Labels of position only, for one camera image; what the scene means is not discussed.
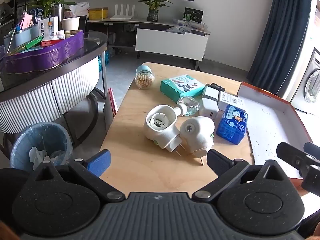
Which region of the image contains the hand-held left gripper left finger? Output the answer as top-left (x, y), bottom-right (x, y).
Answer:
top-left (26, 149), bottom-right (125, 202)

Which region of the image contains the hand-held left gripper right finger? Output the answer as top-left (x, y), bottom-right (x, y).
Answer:
top-left (192, 149), bottom-right (293, 202)

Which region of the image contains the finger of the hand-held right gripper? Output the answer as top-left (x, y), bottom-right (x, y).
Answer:
top-left (276, 142), bottom-right (320, 197)
top-left (304, 142), bottom-right (320, 157)

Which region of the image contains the blue printed tissue box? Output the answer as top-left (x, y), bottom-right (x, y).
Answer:
top-left (216, 104), bottom-right (248, 145)

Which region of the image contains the orange-rimmed cardboard box tray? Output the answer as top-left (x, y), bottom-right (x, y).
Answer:
top-left (237, 81), bottom-right (314, 179)

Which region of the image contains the white usb charger cube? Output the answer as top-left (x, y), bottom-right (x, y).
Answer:
top-left (199, 98), bottom-right (220, 119)

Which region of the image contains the clear liquid refill bottle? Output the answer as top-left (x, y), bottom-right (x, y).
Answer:
top-left (174, 96), bottom-right (201, 117)

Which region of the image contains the white adapter packaging box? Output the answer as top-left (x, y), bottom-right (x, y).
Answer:
top-left (218, 92), bottom-right (247, 112)

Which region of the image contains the white power adapter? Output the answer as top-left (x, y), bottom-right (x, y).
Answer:
top-left (201, 85), bottom-right (220, 100)

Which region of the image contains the teal cardboard box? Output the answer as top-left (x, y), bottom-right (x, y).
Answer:
top-left (160, 74), bottom-right (206, 103)

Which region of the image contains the toothpick jar with blue lid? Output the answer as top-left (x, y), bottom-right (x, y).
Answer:
top-left (134, 64), bottom-right (155, 90)

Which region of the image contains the red spiral notebook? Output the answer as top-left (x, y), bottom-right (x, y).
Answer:
top-left (103, 87), bottom-right (118, 133)

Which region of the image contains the blue trash bin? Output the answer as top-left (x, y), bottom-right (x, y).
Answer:
top-left (10, 122), bottom-right (73, 172)

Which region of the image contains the silver washing machine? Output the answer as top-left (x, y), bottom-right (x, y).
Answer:
top-left (290, 49), bottom-right (320, 117)

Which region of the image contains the round dark coffee table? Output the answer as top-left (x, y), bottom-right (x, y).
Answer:
top-left (0, 30), bottom-right (108, 150)

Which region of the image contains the blue plastic bag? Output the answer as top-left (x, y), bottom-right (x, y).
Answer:
top-left (98, 50), bottom-right (112, 72)

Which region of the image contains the dark blue curtain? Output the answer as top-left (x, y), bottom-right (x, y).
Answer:
top-left (247, 0), bottom-right (314, 100)

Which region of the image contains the purple tin tray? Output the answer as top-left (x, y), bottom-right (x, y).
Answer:
top-left (3, 29), bottom-right (84, 74)

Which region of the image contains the white tv cabinet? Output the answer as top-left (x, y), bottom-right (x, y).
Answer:
top-left (85, 17), bottom-right (211, 70)

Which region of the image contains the grey plastic bag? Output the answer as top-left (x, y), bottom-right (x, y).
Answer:
top-left (166, 25), bottom-right (192, 34)

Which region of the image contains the paper cup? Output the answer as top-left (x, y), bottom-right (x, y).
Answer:
top-left (61, 16), bottom-right (80, 32)

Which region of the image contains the blue and white medicine box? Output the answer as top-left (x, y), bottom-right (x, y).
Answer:
top-left (38, 17), bottom-right (62, 40)

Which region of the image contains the yellow box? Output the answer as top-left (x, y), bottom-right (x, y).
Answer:
top-left (88, 7), bottom-right (109, 20)

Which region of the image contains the black and green box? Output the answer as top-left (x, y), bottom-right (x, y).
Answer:
top-left (184, 7), bottom-right (204, 22)

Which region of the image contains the white router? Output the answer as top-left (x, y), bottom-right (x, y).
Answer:
top-left (110, 4), bottom-right (137, 20)

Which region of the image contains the white plastic bag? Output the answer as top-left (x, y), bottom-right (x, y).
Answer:
top-left (69, 2), bottom-right (90, 18)

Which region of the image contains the steel bottle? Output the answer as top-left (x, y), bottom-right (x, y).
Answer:
top-left (51, 4), bottom-right (63, 18)

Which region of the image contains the potted plant in dark vase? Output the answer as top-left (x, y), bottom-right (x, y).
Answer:
top-left (139, 0), bottom-right (175, 22)

